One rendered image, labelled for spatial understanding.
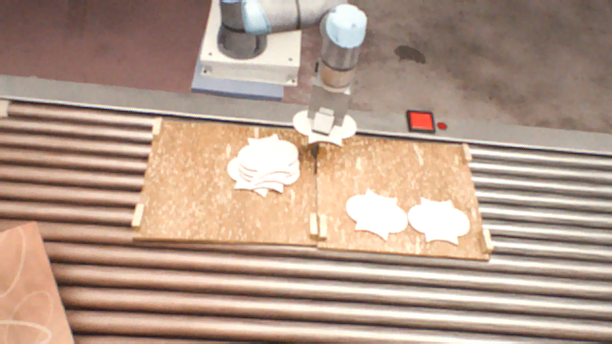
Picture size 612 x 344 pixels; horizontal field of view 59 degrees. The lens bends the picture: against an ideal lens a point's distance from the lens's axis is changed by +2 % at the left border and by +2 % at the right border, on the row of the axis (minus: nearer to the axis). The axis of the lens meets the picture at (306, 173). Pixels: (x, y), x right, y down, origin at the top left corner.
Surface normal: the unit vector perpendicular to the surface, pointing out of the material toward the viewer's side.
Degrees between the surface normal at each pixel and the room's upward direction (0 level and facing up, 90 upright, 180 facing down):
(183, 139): 0
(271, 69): 91
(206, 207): 0
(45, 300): 0
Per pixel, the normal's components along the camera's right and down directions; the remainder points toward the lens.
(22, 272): 0.12, -0.61
